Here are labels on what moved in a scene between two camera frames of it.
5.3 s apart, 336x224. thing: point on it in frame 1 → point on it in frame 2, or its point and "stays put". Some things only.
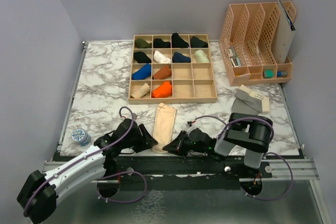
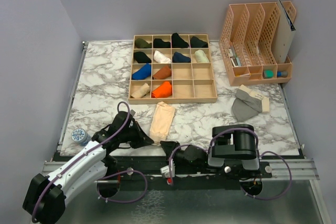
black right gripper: (177, 146) → (167, 146)
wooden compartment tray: (169, 68) stays put
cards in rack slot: (235, 61) stays put
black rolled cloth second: (158, 43) stays put
